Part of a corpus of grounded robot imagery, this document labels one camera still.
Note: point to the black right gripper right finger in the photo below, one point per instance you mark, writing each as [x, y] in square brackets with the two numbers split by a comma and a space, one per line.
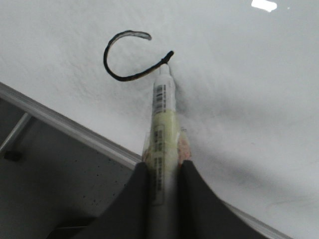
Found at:
[201, 214]

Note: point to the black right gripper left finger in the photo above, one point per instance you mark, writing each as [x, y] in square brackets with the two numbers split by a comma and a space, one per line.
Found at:
[125, 218]

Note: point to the white whiteboard marker pen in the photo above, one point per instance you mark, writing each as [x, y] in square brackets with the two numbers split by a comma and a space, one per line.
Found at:
[161, 157]

